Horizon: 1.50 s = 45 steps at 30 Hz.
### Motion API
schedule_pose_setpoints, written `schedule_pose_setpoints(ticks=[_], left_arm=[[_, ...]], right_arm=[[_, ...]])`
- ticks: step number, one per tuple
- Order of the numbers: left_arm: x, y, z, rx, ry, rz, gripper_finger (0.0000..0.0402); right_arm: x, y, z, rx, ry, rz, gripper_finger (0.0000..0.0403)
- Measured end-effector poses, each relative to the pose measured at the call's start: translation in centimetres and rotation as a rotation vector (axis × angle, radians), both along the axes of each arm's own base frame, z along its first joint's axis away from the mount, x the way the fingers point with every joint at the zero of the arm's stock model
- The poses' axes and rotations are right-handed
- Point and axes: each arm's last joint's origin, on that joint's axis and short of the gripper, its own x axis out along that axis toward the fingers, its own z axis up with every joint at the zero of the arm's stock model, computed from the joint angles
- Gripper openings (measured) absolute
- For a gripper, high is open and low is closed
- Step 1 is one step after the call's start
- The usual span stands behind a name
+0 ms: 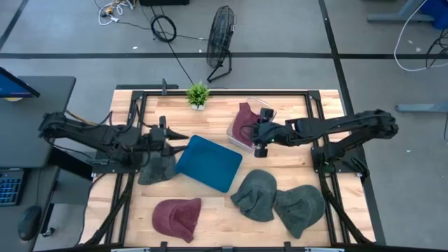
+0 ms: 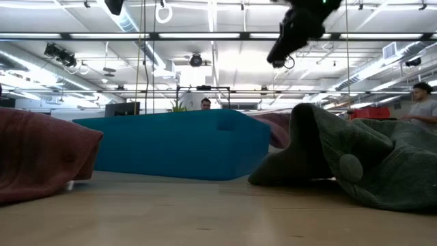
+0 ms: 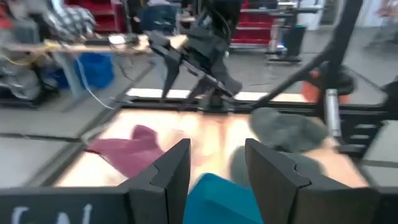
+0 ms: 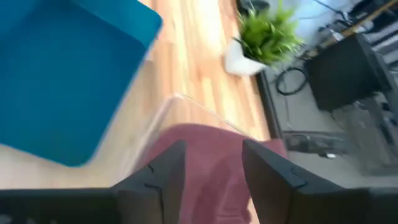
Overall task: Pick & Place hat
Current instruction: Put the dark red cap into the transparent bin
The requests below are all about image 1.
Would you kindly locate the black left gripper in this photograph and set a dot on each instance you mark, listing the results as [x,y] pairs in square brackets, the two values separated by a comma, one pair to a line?
[159,138]

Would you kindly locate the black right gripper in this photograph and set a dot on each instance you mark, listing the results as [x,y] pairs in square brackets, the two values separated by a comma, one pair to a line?
[271,133]

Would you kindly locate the maroon knit hat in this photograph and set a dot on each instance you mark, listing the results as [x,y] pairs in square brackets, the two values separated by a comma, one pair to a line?
[243,122]
[175,218]

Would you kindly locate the grey knit hat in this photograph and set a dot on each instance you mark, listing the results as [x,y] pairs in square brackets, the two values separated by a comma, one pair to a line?
[255,196]
[301,210]
[155,171]

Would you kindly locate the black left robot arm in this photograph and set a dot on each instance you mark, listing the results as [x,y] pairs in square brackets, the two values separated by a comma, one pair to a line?
[105,140]

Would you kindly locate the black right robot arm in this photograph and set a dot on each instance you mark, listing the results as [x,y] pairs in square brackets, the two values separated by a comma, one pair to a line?
[336,127]

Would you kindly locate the clear plastic container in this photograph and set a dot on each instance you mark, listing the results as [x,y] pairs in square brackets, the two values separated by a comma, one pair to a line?
[232,138]

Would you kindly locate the small green potted plant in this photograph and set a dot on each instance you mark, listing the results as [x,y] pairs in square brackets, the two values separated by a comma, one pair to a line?
[198,94]

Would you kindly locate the black floor fan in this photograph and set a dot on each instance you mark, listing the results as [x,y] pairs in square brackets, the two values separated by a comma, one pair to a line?
[220,36]

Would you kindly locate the black desk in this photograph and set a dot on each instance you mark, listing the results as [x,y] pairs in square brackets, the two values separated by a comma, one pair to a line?
[35,126]

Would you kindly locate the grey desk foot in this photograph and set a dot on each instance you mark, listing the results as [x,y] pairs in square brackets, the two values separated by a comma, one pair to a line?
[420,108]
[399,17]

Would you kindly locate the black computer mouse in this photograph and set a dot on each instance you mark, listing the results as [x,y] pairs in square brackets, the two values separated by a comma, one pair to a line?
[29,222]

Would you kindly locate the computer monitor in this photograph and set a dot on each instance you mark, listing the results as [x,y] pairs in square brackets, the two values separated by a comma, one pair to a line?
[14,87]

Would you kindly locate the black keyboard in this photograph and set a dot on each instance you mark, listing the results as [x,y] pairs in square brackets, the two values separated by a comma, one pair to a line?
[10,187]

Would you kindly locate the blue chair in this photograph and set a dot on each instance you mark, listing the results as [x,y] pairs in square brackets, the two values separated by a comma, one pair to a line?
[437,12]

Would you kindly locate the black aluminium table frame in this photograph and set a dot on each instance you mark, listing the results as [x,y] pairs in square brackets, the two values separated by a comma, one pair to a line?
[224,93]

